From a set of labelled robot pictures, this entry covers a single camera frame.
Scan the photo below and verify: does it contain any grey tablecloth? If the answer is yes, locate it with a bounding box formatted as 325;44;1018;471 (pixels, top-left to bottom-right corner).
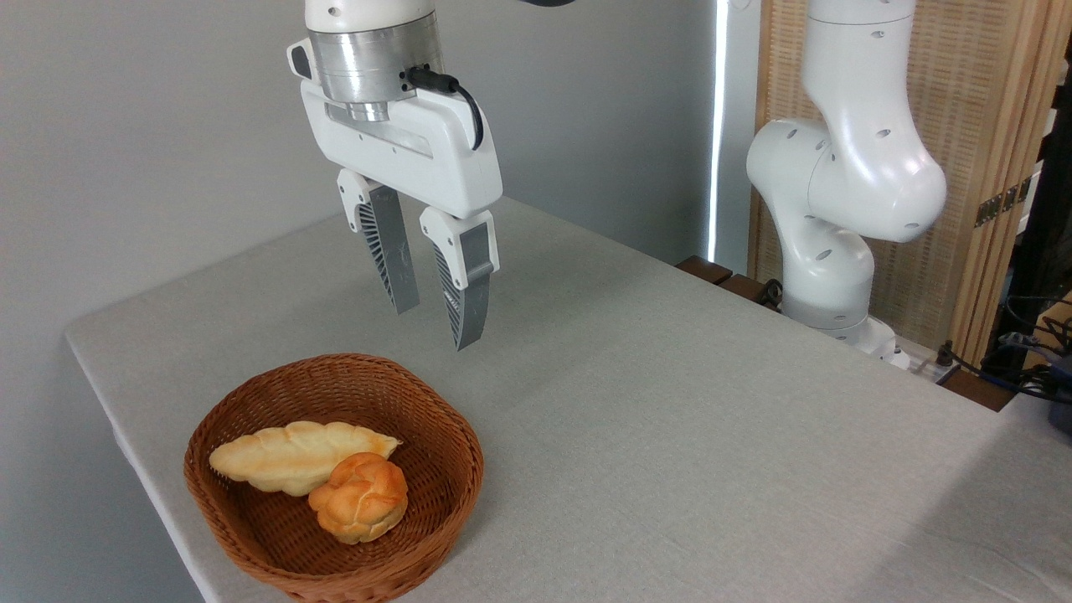
65;197;1072;603

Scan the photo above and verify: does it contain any white power strip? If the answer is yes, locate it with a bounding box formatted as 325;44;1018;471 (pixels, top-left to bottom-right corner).
879;339;960;384

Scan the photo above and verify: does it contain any brown wicker basket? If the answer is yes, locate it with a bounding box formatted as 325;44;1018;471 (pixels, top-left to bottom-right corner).
183;353;485;603

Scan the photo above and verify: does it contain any white vertical light strip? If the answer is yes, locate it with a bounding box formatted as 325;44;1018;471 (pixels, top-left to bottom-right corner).
708;0;729;262

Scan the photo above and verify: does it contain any dark blue object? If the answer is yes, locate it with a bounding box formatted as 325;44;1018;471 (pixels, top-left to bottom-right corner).
1047;356;1072;436

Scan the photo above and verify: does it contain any brass screen hinge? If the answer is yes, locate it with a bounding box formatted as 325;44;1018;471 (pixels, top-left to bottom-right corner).
974;176;1033;229

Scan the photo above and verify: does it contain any black stand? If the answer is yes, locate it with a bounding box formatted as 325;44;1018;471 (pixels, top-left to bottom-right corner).
1001;42;1072;374

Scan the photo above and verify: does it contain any long pale braided bread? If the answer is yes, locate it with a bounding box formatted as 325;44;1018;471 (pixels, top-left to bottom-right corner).
209;420;403;497

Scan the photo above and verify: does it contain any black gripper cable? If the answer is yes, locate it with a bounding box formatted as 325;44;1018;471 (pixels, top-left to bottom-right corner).
402;66;485;152

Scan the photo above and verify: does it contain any round golden bread roll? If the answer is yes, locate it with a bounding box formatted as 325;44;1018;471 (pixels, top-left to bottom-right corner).
307;452;410;545

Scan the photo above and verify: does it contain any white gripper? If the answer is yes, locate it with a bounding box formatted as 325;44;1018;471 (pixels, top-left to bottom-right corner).
287;38;503;352

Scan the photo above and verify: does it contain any dark brown wooden board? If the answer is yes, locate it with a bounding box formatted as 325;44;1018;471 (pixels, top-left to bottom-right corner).
675;255;1016;413

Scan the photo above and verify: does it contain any black cable bundle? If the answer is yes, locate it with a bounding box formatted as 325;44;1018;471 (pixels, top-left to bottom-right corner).
938;293;1072;405

